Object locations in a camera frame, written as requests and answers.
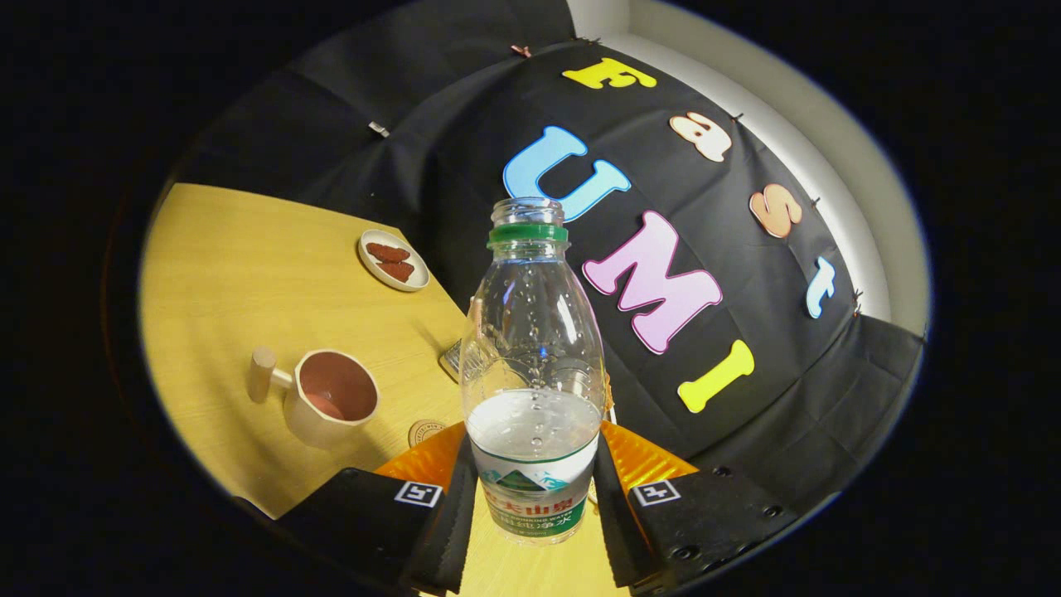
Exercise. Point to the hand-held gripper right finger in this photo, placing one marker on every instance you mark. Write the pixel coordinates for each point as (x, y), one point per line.
(613, 522)

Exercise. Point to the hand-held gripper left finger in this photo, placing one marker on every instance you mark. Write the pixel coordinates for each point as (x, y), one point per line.
(452, 522)

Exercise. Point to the small white plate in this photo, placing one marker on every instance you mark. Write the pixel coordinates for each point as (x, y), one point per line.
(373, 264)

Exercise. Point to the clear plastic bottle green label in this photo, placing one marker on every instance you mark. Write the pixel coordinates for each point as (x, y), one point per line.
(530, 373)

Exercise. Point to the wooden table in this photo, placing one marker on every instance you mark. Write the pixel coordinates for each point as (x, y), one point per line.
(224, 274)

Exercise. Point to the white clip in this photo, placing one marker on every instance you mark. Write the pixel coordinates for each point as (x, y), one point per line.
(379, 128)

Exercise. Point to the white toaster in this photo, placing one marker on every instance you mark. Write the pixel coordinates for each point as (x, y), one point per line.
(452, 361)

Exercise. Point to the pink clip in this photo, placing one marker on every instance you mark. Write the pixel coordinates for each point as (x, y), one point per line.
(520, 50)

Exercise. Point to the round cork coaster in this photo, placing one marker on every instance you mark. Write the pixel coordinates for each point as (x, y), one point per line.
(423, 431)

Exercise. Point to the brown food piece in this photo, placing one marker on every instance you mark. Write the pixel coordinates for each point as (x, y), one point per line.
(397, 270)
(388, 251)

